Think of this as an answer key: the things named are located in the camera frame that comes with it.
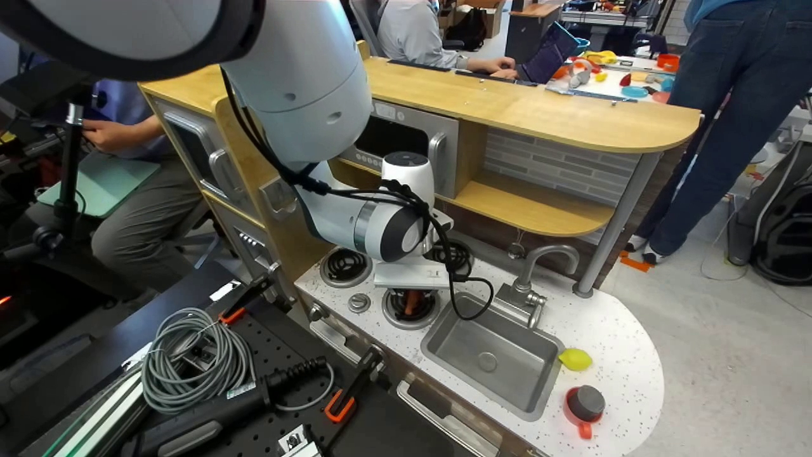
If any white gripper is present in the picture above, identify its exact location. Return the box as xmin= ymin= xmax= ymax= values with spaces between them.
xmin=369 ymin=250 xmax=454 ymax=312

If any orange toy chicken drumstick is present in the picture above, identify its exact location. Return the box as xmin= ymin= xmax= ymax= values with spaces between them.
xmin=400 ymin=290 xmax=437 ymax=320

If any silver toy sink basin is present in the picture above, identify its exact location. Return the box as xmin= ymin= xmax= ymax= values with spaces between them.
xmin=418 ymin=290 xmax=566 ymax=424

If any yellow toy lemon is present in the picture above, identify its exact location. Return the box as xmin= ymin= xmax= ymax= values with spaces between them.
xmin=556 ymin=344 xmax=596 ymax=376

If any white paper label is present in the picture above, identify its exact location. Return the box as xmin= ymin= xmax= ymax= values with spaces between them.
xmin=204 ymin=279 xmax=244 ymax=305

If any red and yellow toy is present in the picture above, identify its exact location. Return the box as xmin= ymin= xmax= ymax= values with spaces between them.
xmin=563 ymin=382 xmax=609 ymax=442

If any white speckled countertop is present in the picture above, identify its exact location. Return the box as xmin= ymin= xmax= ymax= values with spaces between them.
xmin=293 ymin=243 xmax=666 ymax=457

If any black tool with silver collar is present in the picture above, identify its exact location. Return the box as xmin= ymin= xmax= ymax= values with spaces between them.
xmin=132 ymin=358 xmax=336 ymax=457

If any grey toy fridge door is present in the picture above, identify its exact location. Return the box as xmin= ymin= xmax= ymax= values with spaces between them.
xmin=154 ymin=98 xmax=293 ymax=283

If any seated person in grey shirt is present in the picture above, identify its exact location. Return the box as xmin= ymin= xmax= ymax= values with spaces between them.
xmin=369 ymin=0 xmax=520 ymax=84

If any purple laptop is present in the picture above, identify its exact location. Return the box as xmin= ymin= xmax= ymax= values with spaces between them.
xmin=518 ymin=18 xmax=591 ymax=86

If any person in khaki pants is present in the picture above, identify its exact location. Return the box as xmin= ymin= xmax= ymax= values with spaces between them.
xmin=77 ymin=76 xmax=215 ymax=291

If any table with colourful toys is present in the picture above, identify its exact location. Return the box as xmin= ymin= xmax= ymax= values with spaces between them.
xmin=552 ymin=45 xmax=706 ymax=108

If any green board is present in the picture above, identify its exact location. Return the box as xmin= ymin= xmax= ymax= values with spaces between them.
xmin=36 ymin=154 xmax=164 ymax=221

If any black tripod stand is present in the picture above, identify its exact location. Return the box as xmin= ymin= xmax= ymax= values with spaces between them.
xmin=0 ymin=98 xmax=90 ymax=264

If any black bag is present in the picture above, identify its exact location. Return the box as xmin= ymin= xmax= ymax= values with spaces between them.
xmin=725 ymin=138 xmax=812 ymax=286

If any person in blue jeans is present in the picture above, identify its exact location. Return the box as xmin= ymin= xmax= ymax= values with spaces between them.
xmin=631 ymin=0 xmax=812 ymax=268

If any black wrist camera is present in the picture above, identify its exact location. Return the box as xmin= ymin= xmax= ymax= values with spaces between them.
xmin=424 ymin=218 xmax=476 ymax=283

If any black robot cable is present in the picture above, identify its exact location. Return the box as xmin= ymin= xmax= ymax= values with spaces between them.
xmin=221 ymin=65 xmax=497 ymax=325

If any orange handled black clamp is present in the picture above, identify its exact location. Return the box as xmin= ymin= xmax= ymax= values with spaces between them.
xmin=213 ymin=281 xmax=274 ymax=330
xmin=322 ymin=344 xmax=387 ymax=428

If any grey cabinet front handle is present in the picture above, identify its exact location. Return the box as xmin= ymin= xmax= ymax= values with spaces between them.
xmin=392 ymin=376 xmax=509 ymax=457

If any wooden toy kitchen frame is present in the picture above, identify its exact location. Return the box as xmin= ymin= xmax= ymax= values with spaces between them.
xmin=137 ymin=53 xmax=706 ymax=457

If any grey coiled cable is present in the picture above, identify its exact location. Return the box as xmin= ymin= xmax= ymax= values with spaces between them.
xmin=140 ymin=305 xmax=256 ymax=416

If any plain aluminium rail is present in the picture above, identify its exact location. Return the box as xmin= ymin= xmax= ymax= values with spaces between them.
xmin=37 ymin=368 xmax=146 ymax=457

